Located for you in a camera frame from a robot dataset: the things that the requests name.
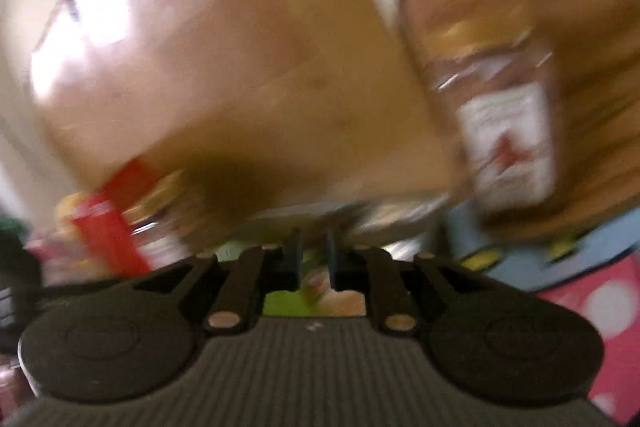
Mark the red gift box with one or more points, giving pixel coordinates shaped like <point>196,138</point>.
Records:
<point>105,227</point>

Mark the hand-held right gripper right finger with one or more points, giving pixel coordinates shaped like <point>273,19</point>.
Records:
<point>335,262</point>

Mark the tall gold-lid nut jar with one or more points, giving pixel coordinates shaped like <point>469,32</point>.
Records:
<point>505,142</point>

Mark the nut bag with orange label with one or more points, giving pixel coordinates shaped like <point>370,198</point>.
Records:
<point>340,304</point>

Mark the large cardboard box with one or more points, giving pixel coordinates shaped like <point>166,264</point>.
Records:
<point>225,57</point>

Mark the long black printed box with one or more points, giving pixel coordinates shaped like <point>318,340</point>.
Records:
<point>390,227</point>

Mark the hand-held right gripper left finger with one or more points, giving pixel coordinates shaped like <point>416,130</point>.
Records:
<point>295,259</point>

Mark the yellow plush toy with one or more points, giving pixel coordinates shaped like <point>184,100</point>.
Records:
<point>70,207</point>

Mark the short gold-lid nut jar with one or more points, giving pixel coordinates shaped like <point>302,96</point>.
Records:
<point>160,227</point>

